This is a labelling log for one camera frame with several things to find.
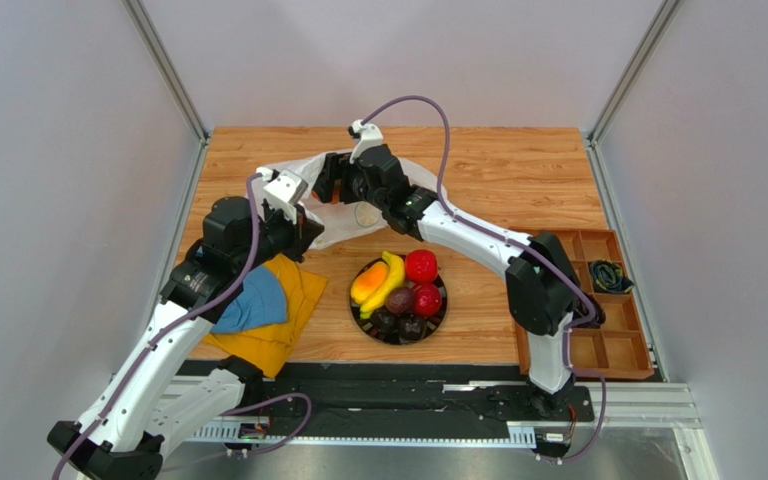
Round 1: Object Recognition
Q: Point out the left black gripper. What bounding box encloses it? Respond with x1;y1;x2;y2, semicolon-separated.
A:
233;201;325;275

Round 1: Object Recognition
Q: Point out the white plastic bag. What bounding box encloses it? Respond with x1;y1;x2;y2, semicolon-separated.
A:
251;151;445;250

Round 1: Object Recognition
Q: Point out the orange toy pumpkin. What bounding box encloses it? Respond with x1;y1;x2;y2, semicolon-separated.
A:
333;180;343;203

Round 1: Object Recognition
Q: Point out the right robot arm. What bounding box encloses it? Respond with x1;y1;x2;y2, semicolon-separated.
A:
310;145;599;396

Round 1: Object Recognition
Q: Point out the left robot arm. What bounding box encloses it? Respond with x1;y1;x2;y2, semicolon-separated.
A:
47;197;325;479

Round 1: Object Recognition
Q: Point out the blue cloth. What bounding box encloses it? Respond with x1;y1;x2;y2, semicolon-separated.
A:
211;265;288;334

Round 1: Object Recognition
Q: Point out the yellow orange mango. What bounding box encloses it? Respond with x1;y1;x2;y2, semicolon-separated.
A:
350;261;389;305

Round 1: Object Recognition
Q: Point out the yellow banana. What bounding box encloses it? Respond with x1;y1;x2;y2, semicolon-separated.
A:
359;251;406;320

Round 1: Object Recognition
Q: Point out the yellow cloth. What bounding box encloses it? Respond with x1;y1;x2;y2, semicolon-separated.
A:
203;255;328;378

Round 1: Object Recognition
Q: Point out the red apple upper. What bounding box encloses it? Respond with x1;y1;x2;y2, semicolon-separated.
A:
404;249;439;284

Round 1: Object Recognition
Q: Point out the red apple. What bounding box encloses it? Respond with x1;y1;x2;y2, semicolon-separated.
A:
412;283;443;317
404;249;439;284

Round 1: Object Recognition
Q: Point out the dark eggplant left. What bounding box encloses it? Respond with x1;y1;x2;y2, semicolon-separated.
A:
370;308;399;335

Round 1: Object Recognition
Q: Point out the dark purple fruit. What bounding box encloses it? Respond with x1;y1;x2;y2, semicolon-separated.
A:
385;287;415;315

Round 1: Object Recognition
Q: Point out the red apple lower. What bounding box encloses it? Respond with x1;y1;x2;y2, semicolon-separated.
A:
412;283;443;317

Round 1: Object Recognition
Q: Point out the black round plate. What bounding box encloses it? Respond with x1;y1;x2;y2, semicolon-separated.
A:
349;249;448;345

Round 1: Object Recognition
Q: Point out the dark patterned sock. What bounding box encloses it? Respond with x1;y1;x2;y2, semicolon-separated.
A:
588;259;635;294

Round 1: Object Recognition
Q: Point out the wooden compartment tray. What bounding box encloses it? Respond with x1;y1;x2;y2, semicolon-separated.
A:
514;227;656;381

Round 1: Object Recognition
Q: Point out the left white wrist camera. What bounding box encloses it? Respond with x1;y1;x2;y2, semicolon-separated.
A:
256;167;308;225

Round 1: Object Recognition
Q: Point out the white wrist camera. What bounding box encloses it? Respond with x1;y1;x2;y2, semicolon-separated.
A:
256;167;308;225
348;119;384;164

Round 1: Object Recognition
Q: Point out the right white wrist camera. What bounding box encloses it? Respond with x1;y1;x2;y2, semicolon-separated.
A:
348;119;384;164

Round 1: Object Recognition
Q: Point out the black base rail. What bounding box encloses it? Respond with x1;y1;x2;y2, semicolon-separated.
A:
208;363;606;461

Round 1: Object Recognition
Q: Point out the left aluminium frame post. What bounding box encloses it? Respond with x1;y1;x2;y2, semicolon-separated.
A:
122;0;210;145

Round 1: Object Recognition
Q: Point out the aluminium frame post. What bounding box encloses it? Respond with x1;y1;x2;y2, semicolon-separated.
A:
587;0;684;145
122;0;210;145

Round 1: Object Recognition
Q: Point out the right aluminium frame post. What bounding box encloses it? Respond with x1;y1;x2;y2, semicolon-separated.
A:
587;0;684;145

